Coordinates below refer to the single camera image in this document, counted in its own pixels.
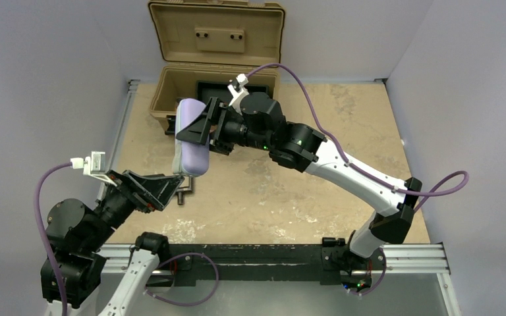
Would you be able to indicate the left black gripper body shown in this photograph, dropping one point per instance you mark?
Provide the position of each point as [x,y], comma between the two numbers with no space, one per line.
[128,192]

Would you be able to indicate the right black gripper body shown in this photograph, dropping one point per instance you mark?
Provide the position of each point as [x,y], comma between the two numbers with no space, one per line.
[218,128]

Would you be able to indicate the lilac zippered umbrella case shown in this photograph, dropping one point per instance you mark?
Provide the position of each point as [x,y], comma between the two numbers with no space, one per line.
[191,156]

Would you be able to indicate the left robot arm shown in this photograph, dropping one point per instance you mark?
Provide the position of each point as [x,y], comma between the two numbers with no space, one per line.
[75,234]

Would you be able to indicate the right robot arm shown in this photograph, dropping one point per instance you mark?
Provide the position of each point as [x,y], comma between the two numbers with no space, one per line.
[258,122]

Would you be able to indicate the black tray in toolbox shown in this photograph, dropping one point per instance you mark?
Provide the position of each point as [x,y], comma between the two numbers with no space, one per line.
[205,90]

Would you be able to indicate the tan plastic toolbox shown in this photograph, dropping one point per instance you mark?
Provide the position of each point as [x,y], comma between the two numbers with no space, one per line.
[212,41]

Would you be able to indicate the black base bar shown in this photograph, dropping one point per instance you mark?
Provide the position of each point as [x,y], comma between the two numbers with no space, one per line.
[327,263]

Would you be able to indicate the black metal crank handle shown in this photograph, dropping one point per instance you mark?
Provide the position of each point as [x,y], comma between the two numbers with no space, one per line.
[185,190]

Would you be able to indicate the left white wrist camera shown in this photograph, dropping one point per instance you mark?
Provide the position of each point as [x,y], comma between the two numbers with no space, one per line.
[93,166]

